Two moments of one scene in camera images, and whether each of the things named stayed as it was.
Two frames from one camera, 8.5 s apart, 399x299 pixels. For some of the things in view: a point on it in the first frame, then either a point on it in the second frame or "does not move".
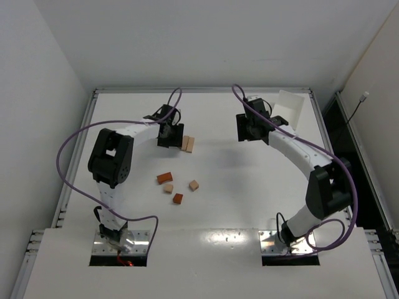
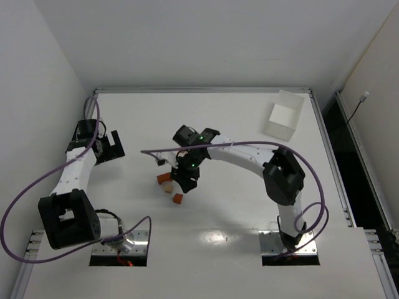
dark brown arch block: (164, 177) does not move
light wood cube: (168, 189) does not move
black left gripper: (171, 140) → (109, 151)
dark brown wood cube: (177, 198) does not move
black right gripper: (242, 131) → (185, 178)
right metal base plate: (270, 243) does not move
